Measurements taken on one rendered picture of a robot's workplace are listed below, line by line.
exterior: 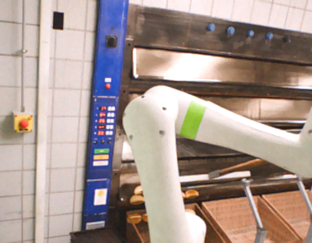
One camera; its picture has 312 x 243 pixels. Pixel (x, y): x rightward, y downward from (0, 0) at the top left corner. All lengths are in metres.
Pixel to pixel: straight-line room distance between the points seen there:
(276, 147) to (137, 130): 0.39
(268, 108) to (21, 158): 1.76
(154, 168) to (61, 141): 1.27
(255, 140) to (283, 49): 1.84
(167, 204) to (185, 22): 1.54
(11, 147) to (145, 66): 0.87
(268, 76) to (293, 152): 1.74
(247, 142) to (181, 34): 1.36
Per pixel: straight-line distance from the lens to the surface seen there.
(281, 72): 2.82
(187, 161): 2.49
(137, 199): 2.29
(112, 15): 2.02
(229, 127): 0.99
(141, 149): 0.85
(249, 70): 2.60
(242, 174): 2.12
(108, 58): 2.03
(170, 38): 2.23
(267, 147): 1.01
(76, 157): 2.14
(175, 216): 0.92
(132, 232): 2.34
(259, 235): 2.31
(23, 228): 2.27
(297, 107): 3.04
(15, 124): 1.93
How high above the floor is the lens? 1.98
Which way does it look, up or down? 20 degrees down
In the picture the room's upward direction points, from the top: 7 degrees clockwise
